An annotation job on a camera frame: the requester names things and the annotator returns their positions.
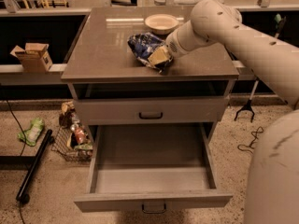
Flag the blue chip bag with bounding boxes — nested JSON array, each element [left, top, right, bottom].
[[127, 32, 172, 73]]

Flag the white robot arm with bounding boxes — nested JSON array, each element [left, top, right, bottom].
[[149, 0, 299, 224]]

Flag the grey drawer cabinet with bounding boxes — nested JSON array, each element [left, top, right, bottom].
[[60, 6, 240, 214]]

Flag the closed middle drawer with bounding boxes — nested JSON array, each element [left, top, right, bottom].
[[74, 97, 228, 125]]

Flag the open bottom drawer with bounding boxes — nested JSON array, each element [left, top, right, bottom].
[[75, 123, 232, 214]]

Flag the white paper bowl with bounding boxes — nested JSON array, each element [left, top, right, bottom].
[[145, 14, 178, 35]]

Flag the reacher grabber tool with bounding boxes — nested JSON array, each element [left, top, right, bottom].
[[235, 13, 287, 121]]

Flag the cardboard box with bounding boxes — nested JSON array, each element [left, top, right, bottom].
[[10, 43, 52, 73]]

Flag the black left stand leg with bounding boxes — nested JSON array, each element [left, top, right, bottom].
[[16, 129, 53, 203]]

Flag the wire basket with snacks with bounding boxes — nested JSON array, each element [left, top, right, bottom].
[[52, 101, 93, 161]]

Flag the black left floor cable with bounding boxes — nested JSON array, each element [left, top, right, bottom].
[[0, 84, 30, 224]]

